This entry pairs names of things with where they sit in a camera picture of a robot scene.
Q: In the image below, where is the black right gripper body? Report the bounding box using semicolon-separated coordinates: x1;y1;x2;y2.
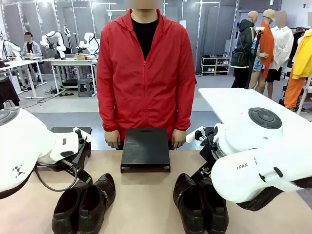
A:
198;143;220;176

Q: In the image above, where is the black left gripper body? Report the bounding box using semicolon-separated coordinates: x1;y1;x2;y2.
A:
60;158;80;176

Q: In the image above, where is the black leather buckle shoe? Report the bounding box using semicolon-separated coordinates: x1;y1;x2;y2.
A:
199;177;230;234
173;173;207;234

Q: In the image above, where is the person's left forearm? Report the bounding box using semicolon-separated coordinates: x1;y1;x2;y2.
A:
173;92;195;133

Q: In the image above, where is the person's right forearm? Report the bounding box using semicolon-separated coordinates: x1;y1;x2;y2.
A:
98;92;120;133

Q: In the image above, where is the black shoe stand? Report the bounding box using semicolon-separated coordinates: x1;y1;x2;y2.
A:
120;127;171;174

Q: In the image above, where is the person in red jacket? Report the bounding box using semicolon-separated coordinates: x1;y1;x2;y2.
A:
96;8;196;142

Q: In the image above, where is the seated person in grey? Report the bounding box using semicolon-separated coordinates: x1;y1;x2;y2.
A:
20;32;43;59

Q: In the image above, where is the person in white shirt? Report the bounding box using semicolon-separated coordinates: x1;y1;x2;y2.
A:
269;11;295;83

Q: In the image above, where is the person's left hand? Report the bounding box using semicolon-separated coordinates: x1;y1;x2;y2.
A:
171;130;188;150

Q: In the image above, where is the person's right hand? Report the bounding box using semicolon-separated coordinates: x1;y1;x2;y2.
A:
104;129;122;150

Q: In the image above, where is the black leather dress shoe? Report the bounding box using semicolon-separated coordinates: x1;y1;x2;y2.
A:
77;173;117;234
51;181;85;234

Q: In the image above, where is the grey plastic stool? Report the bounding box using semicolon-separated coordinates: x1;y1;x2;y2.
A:
78;78;94;98

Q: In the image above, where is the white shoe rack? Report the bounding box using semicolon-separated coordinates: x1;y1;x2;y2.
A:
200;56;232;76

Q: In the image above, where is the black hanging garment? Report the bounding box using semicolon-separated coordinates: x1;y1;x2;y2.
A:
0;76;20;110

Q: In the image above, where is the white work desk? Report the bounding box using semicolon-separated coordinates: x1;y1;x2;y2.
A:
48;57;98;95
0;59;47;98

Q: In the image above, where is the mannequin in dark jacket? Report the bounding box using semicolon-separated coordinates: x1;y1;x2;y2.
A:
230;10;259;89

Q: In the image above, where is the mannequin in orange garment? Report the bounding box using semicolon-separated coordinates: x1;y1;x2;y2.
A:
249;9;276;99

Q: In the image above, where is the mannequin in yellow jacket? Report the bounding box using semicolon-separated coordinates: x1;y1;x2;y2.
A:
283;28;312;111

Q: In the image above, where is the black t-shirt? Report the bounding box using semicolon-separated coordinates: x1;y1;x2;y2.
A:
131;15;160;60

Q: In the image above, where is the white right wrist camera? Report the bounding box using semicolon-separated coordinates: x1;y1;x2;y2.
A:
187;126;208;144

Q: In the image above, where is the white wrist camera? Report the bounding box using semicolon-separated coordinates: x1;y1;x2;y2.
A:
72;127;92;147
187;126;208;144

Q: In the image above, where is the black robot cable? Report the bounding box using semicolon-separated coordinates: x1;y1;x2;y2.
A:
34;164;81;193

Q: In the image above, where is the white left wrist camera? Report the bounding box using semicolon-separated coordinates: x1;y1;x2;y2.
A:
72;127;92;147

